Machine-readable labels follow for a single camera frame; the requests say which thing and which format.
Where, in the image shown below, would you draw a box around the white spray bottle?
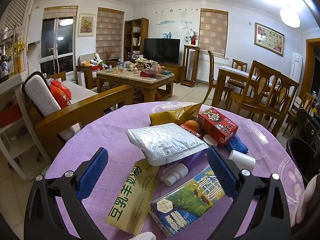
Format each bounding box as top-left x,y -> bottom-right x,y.
160,163 -> 189,186

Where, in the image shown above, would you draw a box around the silver foil bubble mailer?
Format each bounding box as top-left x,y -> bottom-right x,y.
126,122 -> 209,167

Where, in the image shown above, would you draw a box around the red storage box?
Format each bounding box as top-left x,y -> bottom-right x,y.
0,102 -> 22,128

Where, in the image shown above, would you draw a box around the blue-green milk carton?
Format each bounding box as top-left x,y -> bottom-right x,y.
149,166 -> 225,238

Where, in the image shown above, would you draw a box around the wooden sofa with white cushions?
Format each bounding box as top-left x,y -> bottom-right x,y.
22,71 -> 134,160

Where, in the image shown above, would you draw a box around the white standing air conditioner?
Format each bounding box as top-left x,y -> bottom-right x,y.
289,52 -> 303,83

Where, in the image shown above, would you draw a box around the wooden dining chair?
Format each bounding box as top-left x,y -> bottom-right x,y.
265,76 -> 300,137
202,51 -> 233,105
285,92 -> 315,133
231,59 -> 248,72
230,60 -> 282,120

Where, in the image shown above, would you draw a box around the black trash bin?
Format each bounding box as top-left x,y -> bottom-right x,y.
286,136 -> 320,180

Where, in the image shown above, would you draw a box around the wooden bookshelf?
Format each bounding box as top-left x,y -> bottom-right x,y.
124,18 -> 149,57

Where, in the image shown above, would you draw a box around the white lattice cabinet door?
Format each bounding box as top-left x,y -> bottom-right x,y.
2,0 -> 34,38

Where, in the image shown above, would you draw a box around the wooden coffee table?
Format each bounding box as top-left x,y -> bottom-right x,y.
96,67 -> 174,103

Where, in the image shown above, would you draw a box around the red tray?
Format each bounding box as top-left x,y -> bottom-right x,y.
140,70 -> 163,78

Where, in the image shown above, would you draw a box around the wooden door frame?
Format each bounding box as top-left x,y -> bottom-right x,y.
299,38 -> 320,98

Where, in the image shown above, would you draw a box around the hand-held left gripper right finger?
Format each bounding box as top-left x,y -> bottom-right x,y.
206,145 -> 292,240

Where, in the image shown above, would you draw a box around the wooden television stand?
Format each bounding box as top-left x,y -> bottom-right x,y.
160,62 -> 183,83

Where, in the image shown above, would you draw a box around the plush toys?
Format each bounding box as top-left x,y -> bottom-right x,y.
81,58 -> 109,72

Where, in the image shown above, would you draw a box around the red cushion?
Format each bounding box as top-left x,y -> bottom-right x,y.
49,79 -> 73,109

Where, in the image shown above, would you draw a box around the white round lid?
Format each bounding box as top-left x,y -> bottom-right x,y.
202,134 -> 219,147

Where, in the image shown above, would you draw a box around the yellow artificial flowers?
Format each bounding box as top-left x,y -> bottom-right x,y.
12,40 -> 27,75

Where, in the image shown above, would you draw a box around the woven basket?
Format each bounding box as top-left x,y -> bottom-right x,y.
135,58 -> 155,70

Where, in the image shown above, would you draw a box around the ink painting wall decal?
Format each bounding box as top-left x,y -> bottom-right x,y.
155,6 -> 200,43

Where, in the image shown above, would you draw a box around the floral roller blind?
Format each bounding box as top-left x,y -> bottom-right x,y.
199,8 -> 229,57
96,7 -> 125,55

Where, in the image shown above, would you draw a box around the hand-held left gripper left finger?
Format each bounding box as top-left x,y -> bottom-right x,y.
24,147 -> 109,240

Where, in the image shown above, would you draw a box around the person's right hand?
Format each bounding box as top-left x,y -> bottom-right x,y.
296,176 -> 320,222

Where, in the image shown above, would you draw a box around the dark window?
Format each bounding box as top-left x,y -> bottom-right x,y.
40,17 -> 75,75

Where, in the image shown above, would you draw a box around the round ceiling lamp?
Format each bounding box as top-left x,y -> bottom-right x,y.
279,0 -> 300,28

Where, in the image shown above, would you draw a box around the glass bottle with blue label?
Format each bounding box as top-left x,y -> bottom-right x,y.
0,42 -> 10,83

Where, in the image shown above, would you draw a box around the orange fruit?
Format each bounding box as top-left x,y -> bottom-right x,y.
184,120 -> 200,133

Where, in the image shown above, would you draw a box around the wooden armchair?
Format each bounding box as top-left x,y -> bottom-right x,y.
76,53 -> 118,89

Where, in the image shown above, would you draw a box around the clear plastic tray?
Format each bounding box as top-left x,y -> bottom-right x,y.
237,119 -> 272,144

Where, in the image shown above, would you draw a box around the blue tissue pack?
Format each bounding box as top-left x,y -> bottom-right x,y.
225,134 -> 249,154

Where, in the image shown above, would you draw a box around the purple tablecloth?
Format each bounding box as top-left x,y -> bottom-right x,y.
45,102 -> 307,240

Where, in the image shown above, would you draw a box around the framed floral calligraphy picture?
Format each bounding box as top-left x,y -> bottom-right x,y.
254,22 -> 285,57

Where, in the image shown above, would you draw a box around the person's left hand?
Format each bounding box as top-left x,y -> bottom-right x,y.
135,232 -> 157,240

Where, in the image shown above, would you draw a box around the red vase with flowers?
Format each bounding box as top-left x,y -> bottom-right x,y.
186,30 -> 199,46

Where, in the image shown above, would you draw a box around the tall wooden plant stand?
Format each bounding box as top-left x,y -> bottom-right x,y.
180,44 -> 200,87

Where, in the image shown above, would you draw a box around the flat screen television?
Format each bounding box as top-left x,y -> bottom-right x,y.
143,38 -> 181,64

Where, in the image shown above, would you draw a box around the purple packet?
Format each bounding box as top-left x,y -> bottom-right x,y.
165,152 -> 209,169

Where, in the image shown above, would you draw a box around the white radiator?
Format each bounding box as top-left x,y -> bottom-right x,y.
196,59 -> 233,83

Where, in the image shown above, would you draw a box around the small red snack packet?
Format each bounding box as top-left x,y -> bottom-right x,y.
179,125 -> 202,138

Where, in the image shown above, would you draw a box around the framed sunflower picture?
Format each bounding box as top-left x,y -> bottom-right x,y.
78,13 -> 95,37

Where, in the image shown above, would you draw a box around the yellow-green powder pouch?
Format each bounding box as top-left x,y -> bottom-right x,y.
104,159 -> 160,237

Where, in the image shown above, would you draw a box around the gold foil bag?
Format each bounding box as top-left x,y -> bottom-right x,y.
149,104 -> 204,127

